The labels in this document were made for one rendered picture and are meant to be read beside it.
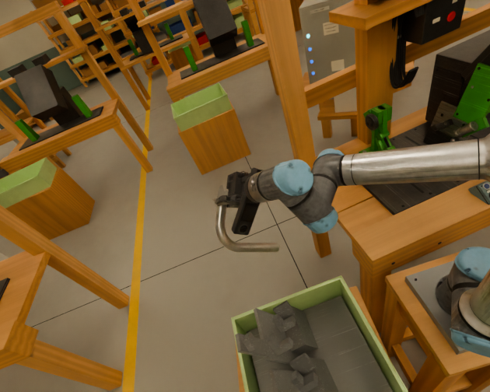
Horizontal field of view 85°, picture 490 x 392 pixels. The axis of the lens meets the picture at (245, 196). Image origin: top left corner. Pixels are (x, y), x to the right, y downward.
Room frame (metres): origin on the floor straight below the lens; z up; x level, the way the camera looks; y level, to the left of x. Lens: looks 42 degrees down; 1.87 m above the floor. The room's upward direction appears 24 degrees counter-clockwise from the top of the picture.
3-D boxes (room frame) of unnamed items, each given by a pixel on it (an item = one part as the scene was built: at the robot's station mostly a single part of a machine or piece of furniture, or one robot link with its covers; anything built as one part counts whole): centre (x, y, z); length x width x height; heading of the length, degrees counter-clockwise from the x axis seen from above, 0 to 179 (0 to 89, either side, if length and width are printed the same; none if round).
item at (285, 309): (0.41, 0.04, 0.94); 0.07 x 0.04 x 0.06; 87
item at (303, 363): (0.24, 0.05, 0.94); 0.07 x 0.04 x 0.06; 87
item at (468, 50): (0.94, -1.19, 1.07); 0.30 x 0.18 x 0.34; 90
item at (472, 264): (0.23, -0.49, 1.05); 0.13 x 0.12 x 0.14; 136
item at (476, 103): (0.74, -1.01, 1.17); 0.13 x 0.12 x 0.20; 90
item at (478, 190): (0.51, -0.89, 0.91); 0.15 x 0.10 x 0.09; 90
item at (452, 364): (0.23, -0.49, 0.83); 0.32 x 0.32 x 0.04; 84
